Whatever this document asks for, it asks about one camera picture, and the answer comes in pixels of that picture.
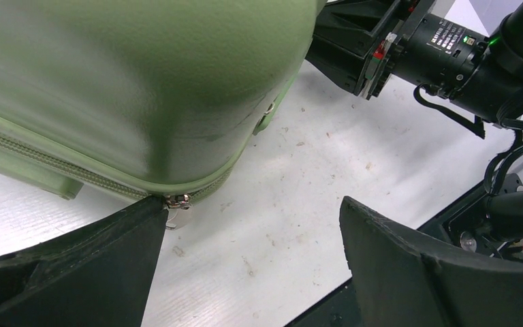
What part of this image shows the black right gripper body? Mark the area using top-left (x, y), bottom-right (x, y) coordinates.
top-left (305, 0), bottom-right (434, 99)

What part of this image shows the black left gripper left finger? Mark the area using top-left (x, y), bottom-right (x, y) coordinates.
top-left (0, 196), bottom-right (168, 326)

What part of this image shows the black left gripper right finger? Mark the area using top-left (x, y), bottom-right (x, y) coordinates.
top-left (339, 196), bottom-right (523, 326)

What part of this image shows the silver zipper pull tab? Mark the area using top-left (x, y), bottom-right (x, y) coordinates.
top-left (163, 194), bottom-right (193, 230)

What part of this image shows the green suitcase with blue lining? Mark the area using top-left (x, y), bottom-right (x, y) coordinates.
top-left (0, 1), bottom-right (325, 202)

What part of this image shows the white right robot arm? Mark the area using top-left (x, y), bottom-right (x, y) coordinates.
top-left (306, 1), bottom-right (523, 251)

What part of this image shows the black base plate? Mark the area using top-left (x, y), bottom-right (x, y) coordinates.
top-left (291, 177), bottom-right (523, 326)

